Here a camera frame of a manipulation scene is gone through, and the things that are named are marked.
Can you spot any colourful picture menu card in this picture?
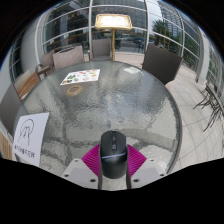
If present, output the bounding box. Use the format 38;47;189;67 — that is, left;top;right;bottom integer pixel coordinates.
60;68;101;86

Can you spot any black computer mouse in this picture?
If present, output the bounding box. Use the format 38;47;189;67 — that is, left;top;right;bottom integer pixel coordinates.
99;130;129;180

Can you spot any wooden slatted bench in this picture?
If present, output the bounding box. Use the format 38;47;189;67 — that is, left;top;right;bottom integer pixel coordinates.
0;131;14;160
14;71;41;99

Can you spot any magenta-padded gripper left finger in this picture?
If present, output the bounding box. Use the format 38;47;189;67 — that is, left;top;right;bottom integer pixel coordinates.
61;143;103;190

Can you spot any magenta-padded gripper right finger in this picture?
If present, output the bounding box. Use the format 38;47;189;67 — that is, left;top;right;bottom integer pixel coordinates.
126;143;167;190

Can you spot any white printed mouse pad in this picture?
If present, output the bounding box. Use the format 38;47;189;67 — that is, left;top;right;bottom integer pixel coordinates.
12;112;50;168

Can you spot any gold framed menu stand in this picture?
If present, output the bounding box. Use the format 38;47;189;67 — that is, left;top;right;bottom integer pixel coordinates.
94;13;133;62

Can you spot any tan tape roll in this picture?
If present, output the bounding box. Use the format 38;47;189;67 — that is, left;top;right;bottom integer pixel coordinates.
66;85;83;97

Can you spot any green metal outdoor table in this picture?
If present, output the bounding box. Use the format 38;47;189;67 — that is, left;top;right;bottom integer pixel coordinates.
193;82;224;132

